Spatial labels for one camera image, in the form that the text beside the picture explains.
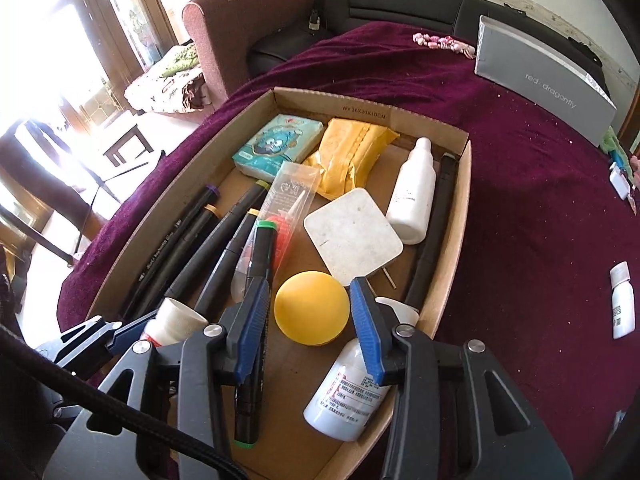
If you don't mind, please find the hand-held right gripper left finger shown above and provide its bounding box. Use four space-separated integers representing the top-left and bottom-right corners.
42 276 272 480

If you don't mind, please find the yellow round container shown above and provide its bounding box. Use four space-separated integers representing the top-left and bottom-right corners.
273 270 351 347

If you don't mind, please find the small wooden stool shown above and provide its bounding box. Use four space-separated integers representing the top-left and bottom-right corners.
102 122 156 171

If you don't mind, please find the clear plastic packet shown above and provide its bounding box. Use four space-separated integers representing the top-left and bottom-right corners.
231 160 321 306

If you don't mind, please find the cardboard box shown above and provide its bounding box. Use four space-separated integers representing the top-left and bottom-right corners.
82 86 473 480

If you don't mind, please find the white charger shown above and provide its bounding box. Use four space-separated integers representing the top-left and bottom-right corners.
607 162 633 201

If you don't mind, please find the black marker olive ring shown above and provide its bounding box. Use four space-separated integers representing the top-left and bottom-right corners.
192 179 271 316

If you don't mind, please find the yellow packet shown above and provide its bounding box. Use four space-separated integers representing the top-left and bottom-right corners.
302 117 401 201

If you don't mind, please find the black braided cable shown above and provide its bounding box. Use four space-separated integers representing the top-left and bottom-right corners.
0 322 248 480

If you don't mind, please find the white bottle red label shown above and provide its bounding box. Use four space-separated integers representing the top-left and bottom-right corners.
140 297 210 348

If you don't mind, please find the floral cloth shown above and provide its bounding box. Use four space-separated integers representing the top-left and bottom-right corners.
122 42 216 113

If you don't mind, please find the black handbag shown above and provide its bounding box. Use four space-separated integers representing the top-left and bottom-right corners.
247 7 333 78

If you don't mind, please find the black marker green ring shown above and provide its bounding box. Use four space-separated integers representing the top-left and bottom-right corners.
234 217 281 448

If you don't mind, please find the white dropper bottle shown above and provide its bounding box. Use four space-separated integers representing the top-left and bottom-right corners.
386 136 437 246

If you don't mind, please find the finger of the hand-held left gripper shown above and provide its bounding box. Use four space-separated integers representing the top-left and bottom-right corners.
34 309 162 377

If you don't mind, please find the black marker purple ring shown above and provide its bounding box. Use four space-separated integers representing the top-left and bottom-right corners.
120 185 222 318

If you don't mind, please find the wooden glass door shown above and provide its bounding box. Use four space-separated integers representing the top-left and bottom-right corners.
75 0 183 78

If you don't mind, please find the teal tissue pack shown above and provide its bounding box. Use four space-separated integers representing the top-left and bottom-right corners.
231 114 326 183

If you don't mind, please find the pink bead string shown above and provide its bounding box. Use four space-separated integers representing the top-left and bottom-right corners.
412 32 477 59

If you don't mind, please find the maroon armchair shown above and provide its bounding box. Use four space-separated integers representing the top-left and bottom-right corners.
181 0 321 106

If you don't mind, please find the white bottle green picture label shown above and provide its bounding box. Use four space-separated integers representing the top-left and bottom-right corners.
303 296 421 443

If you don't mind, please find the grey shoe box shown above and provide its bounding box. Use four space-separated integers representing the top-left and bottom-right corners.
474 14 618 148

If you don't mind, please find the white square pad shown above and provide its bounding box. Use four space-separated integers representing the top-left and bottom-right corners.
303 187 405 287

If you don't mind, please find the green cloth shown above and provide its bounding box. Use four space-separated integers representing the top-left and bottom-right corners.
600 127 631 161

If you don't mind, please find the maroon velvet cloth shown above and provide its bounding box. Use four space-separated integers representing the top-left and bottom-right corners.
57 22 640 480

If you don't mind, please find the black sofa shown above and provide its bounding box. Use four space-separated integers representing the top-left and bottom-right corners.
247 0 616 96

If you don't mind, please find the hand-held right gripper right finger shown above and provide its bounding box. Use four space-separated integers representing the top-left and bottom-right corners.
349 275 574 480

